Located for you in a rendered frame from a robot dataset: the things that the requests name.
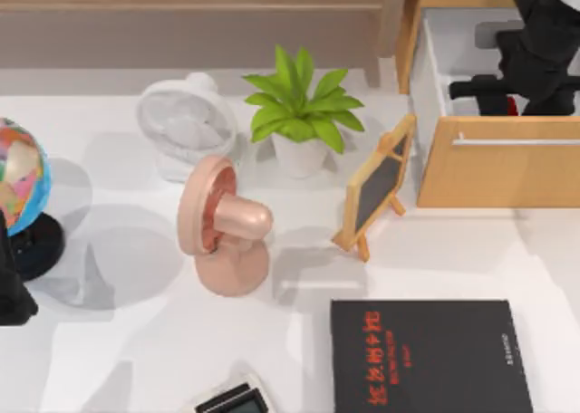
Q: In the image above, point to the white calculator with dark screen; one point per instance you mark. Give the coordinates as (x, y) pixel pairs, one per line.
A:
(235, 397)

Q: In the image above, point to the wooden framed blackboard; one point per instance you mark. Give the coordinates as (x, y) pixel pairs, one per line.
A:
(376, 182)

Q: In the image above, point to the wooden cupboard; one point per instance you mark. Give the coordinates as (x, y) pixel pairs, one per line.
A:
(181, 23)

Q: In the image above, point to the green plant in white pot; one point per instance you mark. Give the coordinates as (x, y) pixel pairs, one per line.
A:
(299, 118)

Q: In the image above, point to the white desk fan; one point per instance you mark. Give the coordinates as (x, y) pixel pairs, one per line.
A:
(186, 127)

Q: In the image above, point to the small red object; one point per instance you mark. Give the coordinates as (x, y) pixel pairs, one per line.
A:
(512, 106)

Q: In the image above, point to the black book with red lettering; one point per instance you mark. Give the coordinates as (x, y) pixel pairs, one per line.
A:
(430, 363)

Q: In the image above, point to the pale wooden drawer front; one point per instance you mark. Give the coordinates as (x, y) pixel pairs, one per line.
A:
(498, 177)

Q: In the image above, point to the pale grey rounded box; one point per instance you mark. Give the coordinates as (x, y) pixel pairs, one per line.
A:
(491, 33)

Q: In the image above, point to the colourful globe on black stand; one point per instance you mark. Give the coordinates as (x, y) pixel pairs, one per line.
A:
(20, 173)

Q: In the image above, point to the pulled-out drawer grey inside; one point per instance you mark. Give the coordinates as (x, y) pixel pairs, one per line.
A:
(435, 96)

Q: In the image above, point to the pink desk fan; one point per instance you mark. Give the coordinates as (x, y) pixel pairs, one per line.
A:
(217, 223)

